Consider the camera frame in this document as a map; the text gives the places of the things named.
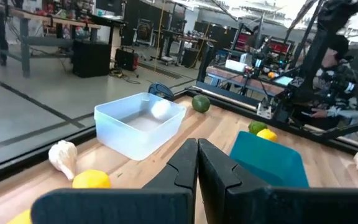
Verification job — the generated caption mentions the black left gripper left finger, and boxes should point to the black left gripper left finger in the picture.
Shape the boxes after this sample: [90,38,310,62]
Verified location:
[31,138,199,224]

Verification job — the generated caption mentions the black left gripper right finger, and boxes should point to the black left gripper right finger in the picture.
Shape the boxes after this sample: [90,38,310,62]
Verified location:
[198,138,358,224]

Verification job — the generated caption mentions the green lime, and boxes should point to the green lime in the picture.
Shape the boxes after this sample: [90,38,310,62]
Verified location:
[247,121,269,135]

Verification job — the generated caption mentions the dark green avocado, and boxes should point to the dark green avocado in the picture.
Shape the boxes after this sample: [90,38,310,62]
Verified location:
[191,95,211,114]

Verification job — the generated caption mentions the teal plastic bin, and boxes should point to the teal plastic bin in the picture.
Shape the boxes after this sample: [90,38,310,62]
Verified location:
[229,130,310,189]

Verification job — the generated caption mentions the yellow lemon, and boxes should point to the yellow lemon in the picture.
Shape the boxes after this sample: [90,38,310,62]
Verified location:
[256,128,278,143]
[6,208,32,224]
[71,169,112,189]

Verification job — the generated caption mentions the clear plastic bin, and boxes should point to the clear plastic bin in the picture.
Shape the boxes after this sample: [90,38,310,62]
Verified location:
[93,92,187,161]

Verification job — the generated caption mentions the blue and black floor object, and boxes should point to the blue and black floor object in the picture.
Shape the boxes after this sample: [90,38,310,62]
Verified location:
[147,82,175,102]

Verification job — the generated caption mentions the background wooden table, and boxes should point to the background wooden table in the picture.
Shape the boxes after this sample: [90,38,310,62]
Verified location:
[206,65,287,97]

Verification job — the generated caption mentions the person's hand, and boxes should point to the person's hand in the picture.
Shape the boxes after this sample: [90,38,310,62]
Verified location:
[311,108,328,119]

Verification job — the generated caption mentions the tablet screen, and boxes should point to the tablet screen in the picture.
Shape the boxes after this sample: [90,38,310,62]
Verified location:
[273,75,294,86]

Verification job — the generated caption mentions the white box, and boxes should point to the white box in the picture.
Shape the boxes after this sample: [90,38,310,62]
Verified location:
[224,58,248,73]

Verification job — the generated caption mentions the red and black machine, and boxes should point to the red and black machine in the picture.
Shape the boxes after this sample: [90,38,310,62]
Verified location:
[114,47,140,72]

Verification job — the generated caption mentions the red tool cabinet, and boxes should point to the red tool cabinet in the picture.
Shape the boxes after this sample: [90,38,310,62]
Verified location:
[268,39,291,55]

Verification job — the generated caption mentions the person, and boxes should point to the person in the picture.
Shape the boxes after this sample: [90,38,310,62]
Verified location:
[303,34,358,131]

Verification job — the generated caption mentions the black cabinet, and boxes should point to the black cabinet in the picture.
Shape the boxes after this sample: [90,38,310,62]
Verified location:
[72,40,112,78]

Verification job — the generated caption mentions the wooden workbench with grey legs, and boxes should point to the wooden workbench with grey legs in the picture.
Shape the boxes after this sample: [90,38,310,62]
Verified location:
[0,2,102,78]

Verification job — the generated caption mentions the white metal bracket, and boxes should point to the white metal bracket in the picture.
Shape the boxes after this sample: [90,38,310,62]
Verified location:
[256,98,273,120]

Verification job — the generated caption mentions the black floor cables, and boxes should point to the black floor cables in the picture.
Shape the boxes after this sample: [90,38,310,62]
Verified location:
[109,68,142,85]

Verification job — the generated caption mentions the black aluminium table frame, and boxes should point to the black aluminium table frame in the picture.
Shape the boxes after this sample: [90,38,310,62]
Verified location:
[0,86,358,190]

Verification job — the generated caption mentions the black post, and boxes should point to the black post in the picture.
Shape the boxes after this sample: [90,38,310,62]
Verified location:
[197,42,214,83]

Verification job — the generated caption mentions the yellow hanging rope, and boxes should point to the yellow hanging rope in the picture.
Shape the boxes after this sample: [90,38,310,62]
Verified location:
[154,0,166,72]

